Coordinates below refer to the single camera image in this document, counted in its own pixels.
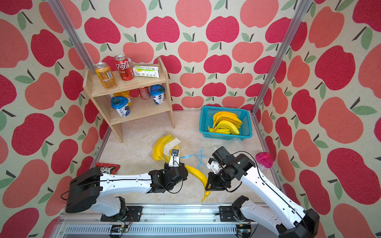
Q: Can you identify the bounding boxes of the red Krax chips bag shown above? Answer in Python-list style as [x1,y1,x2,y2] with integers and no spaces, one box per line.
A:
[95,163,121,175]

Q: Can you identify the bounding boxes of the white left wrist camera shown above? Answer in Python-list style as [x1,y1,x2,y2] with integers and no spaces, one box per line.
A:
[168,149,180,167]

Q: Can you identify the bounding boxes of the red cola can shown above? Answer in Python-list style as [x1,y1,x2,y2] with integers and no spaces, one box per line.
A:
[115,55,134,81]

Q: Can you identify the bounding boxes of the right aluminium corner post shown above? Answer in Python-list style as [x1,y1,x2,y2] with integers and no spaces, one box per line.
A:
[251,0,313,118]

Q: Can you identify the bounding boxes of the blue lid yogurt cup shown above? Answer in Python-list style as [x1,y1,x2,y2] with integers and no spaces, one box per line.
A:
[111,96,130,117]
[149,85,165,105]

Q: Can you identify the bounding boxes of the single yellow banana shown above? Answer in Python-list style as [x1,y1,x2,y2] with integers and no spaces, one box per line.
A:
[185,165,210,202]

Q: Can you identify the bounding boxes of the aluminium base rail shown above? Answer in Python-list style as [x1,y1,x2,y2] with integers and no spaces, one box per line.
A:
[44,200,286,238]

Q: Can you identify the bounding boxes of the aluminium corner post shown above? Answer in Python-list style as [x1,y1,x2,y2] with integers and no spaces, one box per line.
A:
[48,0,95,73]
[251,0,313,118]

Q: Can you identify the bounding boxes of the yellow banana bunch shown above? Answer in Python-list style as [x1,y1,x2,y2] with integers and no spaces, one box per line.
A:
[212,111,243,135]
[152,134,175,163]

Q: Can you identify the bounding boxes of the pink lid plastic jar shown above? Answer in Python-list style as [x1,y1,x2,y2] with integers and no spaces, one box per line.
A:
[255,152,273,172]

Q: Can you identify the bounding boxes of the yellow bananas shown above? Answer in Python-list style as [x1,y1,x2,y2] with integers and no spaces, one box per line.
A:
[208,128,231,134]

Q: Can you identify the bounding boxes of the blue lid yogurt cup front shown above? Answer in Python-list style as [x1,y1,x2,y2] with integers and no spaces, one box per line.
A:
[111,96,130,117]

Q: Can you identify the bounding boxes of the yellow container on shelf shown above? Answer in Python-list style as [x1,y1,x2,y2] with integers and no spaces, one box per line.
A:
[113,90,131,105]

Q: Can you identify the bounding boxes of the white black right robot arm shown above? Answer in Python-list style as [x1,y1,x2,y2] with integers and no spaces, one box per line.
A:
[205,147,319,238]

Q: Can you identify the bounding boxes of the blue lid yogurt cup back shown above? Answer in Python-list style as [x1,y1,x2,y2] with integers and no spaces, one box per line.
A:
[149,85,165,105]

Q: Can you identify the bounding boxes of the small red can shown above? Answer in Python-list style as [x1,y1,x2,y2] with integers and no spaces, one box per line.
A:
[139,87,151,100]

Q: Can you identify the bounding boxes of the white green box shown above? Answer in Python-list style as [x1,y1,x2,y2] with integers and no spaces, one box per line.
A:
[133,65,160,78]

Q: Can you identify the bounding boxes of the wooden two-tier shelf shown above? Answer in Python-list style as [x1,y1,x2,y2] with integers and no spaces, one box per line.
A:
[82,57,176,143]

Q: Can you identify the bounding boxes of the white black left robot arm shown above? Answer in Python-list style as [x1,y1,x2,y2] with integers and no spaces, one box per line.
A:
[65,163,188,217]

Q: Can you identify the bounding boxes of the orange drink can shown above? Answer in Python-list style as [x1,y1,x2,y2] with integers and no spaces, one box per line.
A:
[94,62,117,89]

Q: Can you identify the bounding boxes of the teal plastic basket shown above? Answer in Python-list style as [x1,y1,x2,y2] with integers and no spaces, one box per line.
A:
[199,106,252,140]

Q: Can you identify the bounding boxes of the left aluminium corner post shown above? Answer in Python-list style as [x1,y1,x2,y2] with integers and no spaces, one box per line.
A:
[48,0,95,73]

